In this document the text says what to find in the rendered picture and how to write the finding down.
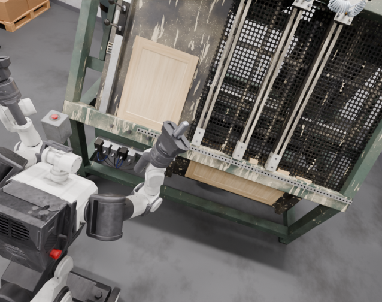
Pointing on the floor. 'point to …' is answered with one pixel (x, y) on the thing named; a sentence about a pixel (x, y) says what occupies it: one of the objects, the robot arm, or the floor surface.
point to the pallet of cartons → (15, 12)
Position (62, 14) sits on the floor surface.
